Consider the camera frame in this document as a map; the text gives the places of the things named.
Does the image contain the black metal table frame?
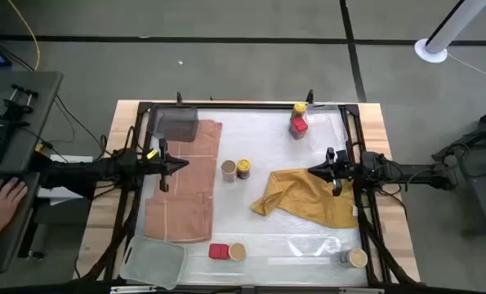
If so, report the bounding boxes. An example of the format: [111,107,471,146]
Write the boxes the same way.
[103,90,421,287]

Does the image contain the thin black cable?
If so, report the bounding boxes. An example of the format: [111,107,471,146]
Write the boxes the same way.
[53,94,109,158]

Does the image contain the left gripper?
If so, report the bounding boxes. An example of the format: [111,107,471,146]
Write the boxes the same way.
[144,137,189,193]

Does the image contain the person's hand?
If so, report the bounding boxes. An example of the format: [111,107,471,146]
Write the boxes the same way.
[0,177,29,238]

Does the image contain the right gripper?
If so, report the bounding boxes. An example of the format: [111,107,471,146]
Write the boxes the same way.
[307,147,360,197]

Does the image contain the clear plastic bin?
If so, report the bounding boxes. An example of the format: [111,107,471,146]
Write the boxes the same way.
[118,234,188,291]

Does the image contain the dark metal equipment stand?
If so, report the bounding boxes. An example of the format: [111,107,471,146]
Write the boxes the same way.
[430,101,486,238]

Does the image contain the white pole with round base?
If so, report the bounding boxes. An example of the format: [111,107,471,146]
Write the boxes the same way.
[413,0,486,65]

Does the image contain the yellow cable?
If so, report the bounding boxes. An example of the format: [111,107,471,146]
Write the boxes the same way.
[7,0,42,73]

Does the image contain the black clamp with silver rods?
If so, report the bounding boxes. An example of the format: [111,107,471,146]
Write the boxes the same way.
[0,83,39,123]

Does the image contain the mustard yellow cloth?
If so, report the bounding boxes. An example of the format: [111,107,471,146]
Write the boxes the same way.
[249,167,360,229]

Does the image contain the grey side desk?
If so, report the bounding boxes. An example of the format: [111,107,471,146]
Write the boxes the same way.
[0,71,64,176]

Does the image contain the pink folded cloth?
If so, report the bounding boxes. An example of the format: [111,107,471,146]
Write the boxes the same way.
[144,118,224,243]

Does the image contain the black cable bundle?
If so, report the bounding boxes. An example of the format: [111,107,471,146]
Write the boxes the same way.
[77,195,140,283]
[356,195,420,287]

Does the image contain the white cable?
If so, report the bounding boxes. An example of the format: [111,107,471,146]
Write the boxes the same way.
[446,51,486,82]

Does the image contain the grey translucent plastic bin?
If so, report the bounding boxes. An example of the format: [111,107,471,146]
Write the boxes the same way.
[151,104,200,143]

